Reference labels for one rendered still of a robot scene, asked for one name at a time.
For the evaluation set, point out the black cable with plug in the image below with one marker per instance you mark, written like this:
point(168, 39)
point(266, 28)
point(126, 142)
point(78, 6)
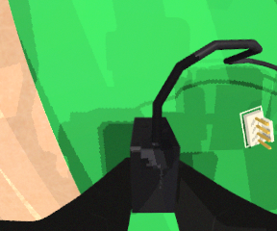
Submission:
point(154, 150)

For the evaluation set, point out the green circuit board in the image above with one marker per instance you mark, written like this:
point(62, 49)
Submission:
point(97, 64)

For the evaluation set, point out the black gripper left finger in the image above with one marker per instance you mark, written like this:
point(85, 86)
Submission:
point(106, 206)

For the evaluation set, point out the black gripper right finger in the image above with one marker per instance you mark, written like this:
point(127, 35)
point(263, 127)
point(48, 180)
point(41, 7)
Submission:
point(202, 205)

